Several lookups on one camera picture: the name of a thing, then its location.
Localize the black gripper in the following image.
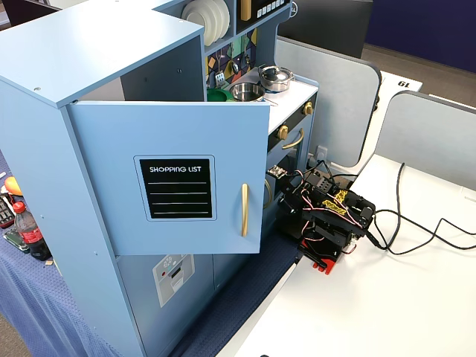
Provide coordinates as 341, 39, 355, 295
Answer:
277, 177, 310, 228

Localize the long gold door handle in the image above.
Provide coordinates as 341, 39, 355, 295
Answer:
239, 182, 249, 238

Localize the blue shopping list cabinet door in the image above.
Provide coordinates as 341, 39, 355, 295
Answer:
65, 100, 271, 257

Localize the red arm base clamp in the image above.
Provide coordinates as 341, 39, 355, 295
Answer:
298, 237, 342, 277

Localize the blue oven door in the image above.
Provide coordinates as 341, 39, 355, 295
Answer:
266, 111, 317, 176

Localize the blue ice dispenser door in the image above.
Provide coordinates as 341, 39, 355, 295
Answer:
114, 253, 216, 357

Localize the grey rounded desk divider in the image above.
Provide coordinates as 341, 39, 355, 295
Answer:
356, 90, 476, 195
274, 36, 383, 169

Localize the steel bowl pot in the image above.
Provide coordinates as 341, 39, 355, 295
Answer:
228, 82, 278, 106

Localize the green plastic bowl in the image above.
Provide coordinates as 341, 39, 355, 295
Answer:
206, 88, 237, 103

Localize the steel pot lid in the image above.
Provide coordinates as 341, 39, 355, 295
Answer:
259, 65, 292, 83

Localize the white number sign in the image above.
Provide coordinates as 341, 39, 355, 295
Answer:
378, 69, 424, 98

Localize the black toy microwave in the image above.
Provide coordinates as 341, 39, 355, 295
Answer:
236, 0, 292, 33

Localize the stack of white plates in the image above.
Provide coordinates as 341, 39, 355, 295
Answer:
189, 0, 231, 46

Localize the small white plate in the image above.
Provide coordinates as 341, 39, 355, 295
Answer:
181, 2, 209, 31

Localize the light blue toy kitchen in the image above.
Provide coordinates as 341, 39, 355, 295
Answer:
0, 0, 320, 357

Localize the cola bottle red label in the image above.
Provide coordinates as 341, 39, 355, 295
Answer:
13, 202, 52, 262

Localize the navy blue tablecloth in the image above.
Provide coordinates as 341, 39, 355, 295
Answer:
0, 148, 300, 357

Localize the green clear toy piece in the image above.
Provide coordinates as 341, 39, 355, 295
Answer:
2, 228, 30, 254

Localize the orange yellow toy fruit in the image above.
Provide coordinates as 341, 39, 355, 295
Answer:
2, 176, 23, 197

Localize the red black toy basket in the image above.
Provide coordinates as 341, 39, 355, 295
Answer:
0, 193, 16, 229

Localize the gold oven door handle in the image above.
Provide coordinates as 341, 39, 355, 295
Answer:
282, 127, 306, 150

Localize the black power cable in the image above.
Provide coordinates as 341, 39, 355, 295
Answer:
366, 161, 407, 251
373, 208, 476, 256

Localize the steel pot with handles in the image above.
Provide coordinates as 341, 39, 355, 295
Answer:
258, 70, 296, 93

